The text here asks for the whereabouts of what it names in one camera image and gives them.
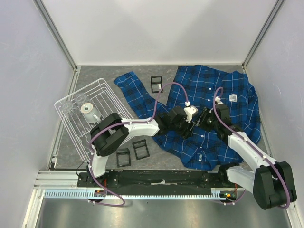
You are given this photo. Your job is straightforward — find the blue plaid shirt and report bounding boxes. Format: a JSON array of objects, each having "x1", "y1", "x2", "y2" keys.
[{"x1": 114, "y1": 65, "x2": 262, "y2": 171}]

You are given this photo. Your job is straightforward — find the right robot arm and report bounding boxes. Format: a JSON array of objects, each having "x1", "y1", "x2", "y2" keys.
[{"x1": 197, "y1": 103, "x2": 297, "y2": 210}]

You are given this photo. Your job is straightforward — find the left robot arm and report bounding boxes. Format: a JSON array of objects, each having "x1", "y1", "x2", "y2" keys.
[{"x1": 87, "y1": 105, "x2": 198, "y2": 187}]

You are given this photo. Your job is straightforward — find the white ceramic mug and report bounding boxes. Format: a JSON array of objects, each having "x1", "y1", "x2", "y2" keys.
[{"x1": 80, "y1": 102, "x2": 101, "y2": 124}]

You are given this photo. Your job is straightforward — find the clear glass right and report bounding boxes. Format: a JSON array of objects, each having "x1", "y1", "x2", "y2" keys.
[{"x1": 75, "y1": 93, "x2": 90, "y2": 108}]

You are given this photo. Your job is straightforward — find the clear glass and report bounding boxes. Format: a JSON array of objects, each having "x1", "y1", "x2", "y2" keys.
[
  {"x1": 75, "y1": 93, "x2": 90, "y2": 108},
  {"x1": 62, "y1": 101, "x2": 76, "y2": 119}
]

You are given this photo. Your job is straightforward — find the clear glass left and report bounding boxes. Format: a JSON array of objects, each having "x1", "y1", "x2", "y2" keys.
[{"x1": 62, "y1": 101, "x2": 76, "y2": 119}]

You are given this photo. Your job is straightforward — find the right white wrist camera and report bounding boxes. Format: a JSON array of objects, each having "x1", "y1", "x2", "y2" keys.
[{"x1": 215, "y1": 96, "x2": 224, "y2": 105}]

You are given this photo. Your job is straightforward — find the black frame front middle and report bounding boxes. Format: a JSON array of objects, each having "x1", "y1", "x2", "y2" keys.
[{"x1": 132, "y1": 139, "x2": 150, "y2": 160}]

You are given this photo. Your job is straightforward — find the black frame at back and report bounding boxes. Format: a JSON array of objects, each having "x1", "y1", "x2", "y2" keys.
[{"x1": 150, "y1": 76, "x2": 162, "y2": 93}]

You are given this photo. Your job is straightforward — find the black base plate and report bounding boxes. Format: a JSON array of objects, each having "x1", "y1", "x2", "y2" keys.
[{"x1": 78, "y1": 169, "x2": 236, "y2": 190}]

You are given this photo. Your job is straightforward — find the black frame near rack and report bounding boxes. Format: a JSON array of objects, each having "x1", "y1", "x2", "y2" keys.
[{"x1": 116, "y1": 148, "x2": 131, "y2": 168}]

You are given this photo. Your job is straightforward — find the light blue cable duct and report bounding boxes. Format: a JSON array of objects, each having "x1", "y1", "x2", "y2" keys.
[{"x1": 44, "y1": 189, "x2": 226, "y2": 200}]

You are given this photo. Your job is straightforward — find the white wire dish rack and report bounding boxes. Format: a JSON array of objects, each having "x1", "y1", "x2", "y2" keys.
[{"x1": 54, "y1": 78, "x2": 134, "y2": 162}]

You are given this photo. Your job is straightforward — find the right aluminium frame post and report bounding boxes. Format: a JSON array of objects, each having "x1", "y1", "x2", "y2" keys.
[{"x1": 242, "y1": 0, "x2": 285, "y2": 71}]

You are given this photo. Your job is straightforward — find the aluminium frame post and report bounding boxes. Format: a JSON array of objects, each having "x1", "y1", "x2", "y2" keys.
[
  {"x1": 242, "y1": 0, "x2": 285, "y2": 71},
  {"x1": 33, "y1": 0, "x2": 78, "y2": 71}
]

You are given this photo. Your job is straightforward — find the left aluminium frame post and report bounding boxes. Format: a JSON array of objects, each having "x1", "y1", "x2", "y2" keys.
[{"x1": 33, "y1": 0, "x2": 78, "y2": 71}]

